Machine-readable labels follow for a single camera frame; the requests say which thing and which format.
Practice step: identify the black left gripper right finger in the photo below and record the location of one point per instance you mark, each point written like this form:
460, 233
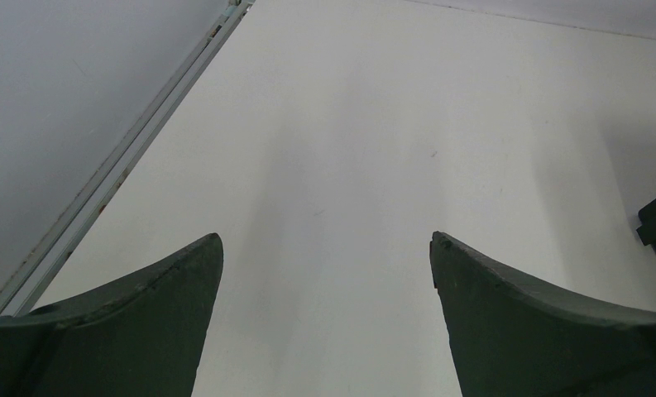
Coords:
513, 334

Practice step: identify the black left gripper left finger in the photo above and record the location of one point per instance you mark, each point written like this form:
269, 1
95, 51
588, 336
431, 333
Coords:
140, 335

